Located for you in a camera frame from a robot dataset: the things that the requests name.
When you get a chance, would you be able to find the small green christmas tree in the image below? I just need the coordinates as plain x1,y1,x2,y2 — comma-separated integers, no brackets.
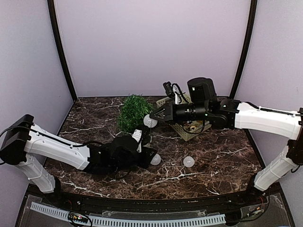
117,94,154,133

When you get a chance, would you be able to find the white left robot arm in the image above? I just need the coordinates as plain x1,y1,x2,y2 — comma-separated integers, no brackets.
0,114,157,194

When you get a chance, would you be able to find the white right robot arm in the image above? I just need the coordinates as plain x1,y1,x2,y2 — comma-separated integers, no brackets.
150,98,303,192

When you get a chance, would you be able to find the pale green perforated basket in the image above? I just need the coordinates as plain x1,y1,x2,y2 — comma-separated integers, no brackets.
156,93,211,141

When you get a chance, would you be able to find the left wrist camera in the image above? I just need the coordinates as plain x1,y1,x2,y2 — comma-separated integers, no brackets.
132,127,152,153

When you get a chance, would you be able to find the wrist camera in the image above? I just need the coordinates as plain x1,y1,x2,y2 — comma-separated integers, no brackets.
132,127,152,153
163,81,188,105

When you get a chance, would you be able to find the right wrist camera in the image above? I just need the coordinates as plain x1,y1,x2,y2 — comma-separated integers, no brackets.
163,81,188,105

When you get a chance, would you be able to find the black front table rail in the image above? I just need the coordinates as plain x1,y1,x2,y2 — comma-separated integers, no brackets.
45,192,252,213

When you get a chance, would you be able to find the white slotted cable duct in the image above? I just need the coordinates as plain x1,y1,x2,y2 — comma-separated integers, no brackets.
30,202,226,227

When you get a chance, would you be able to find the left black frame post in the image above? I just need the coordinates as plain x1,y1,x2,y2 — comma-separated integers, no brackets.
47,0,78,102

